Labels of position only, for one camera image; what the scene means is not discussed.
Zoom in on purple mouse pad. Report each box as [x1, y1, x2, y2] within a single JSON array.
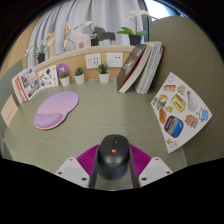
[[33, 91, 80, 131]]

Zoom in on white wall socket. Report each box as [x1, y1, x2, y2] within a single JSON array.
[[84, 53, 102, 70], [106, 52, 124, 68]]

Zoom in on green partition panel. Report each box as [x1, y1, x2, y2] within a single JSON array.
[[148, 15, 224, 166], [0, 59, 24, 111]]

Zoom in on colourful sticker card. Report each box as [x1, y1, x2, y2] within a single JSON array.
[[150, 71, 213, 154]]

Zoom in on red-edged picture magazine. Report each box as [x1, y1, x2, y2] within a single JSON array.
[[17, 65, 42, 102]]

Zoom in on beige card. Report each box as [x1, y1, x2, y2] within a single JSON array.
[[0, 94, 19, 128]]

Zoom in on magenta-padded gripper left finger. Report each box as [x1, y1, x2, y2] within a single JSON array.
[[54, 144, 101, 188]]

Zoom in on white sticker sheet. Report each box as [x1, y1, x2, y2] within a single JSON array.
[[36, 64, 60, 89]]

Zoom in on wooden mannequin figure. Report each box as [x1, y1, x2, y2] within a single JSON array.
[[62, 21, 75, 52]]

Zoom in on black computer mouse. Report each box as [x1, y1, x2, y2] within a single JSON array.
[[97, 133, 130, 181]]

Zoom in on grey curtain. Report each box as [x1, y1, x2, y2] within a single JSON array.
[[26, 0, 148, 58]]

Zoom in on white orchid in black pot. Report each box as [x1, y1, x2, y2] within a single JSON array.
[[25, 43, 48, 64], [73, 20, 101, 47], [116, 8, 150, 46]]

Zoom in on black book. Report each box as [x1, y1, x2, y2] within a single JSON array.
[[116, 43, 153, 94]]

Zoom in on dark wooden horse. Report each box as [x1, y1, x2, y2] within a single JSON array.
[[93, 27, 116, 46]]

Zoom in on window with dark frame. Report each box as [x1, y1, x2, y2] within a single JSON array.
[[143, 0, 188, 21]]

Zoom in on small potted succulent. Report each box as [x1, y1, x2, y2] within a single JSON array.
[[73, 66, 86, 85], [59, 70, 71, 88], [97, 62, 111, 84]]

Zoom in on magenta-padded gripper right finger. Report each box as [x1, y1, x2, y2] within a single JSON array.
[[128, 143, 174, 188]]

